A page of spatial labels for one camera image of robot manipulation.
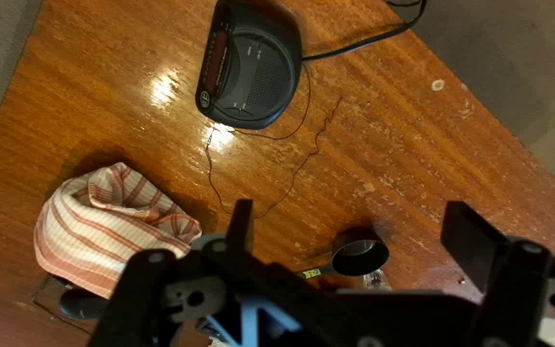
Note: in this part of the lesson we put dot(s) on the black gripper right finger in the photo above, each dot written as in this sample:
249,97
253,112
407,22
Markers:
473,243

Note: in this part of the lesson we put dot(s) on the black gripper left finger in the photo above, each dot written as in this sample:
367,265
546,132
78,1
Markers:
239,230

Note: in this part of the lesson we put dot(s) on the small black bowl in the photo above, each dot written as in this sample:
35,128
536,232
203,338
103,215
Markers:
359,251

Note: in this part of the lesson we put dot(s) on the red striped folded cloth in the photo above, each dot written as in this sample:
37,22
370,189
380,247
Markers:
95,222

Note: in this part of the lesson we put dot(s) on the black computer mouse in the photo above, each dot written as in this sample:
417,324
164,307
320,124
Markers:
81,305

